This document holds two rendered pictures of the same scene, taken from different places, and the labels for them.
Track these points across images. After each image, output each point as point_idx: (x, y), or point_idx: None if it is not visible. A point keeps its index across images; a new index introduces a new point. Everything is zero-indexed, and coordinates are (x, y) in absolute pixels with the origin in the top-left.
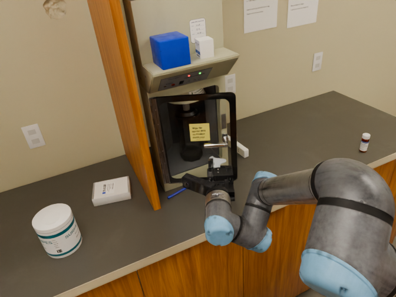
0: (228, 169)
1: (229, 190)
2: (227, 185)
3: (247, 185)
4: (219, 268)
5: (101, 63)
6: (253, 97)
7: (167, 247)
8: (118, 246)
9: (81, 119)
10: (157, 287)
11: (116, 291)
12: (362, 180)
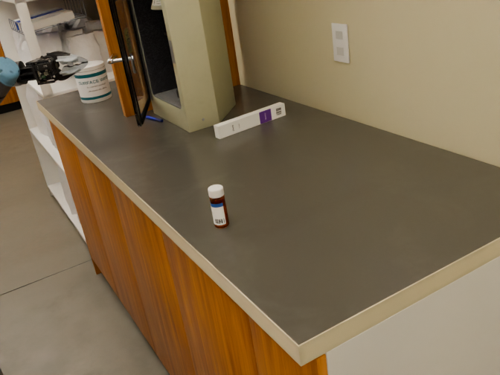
0: (47, 62)
1: None
2: (24, 68)
3: (149, 146)
4: (111, 215)
5: None
6: (379, 90)
7: (69, 129)
8: (83, 114)
9: None
10: (85, 176)
11: (71, 149)
12: None
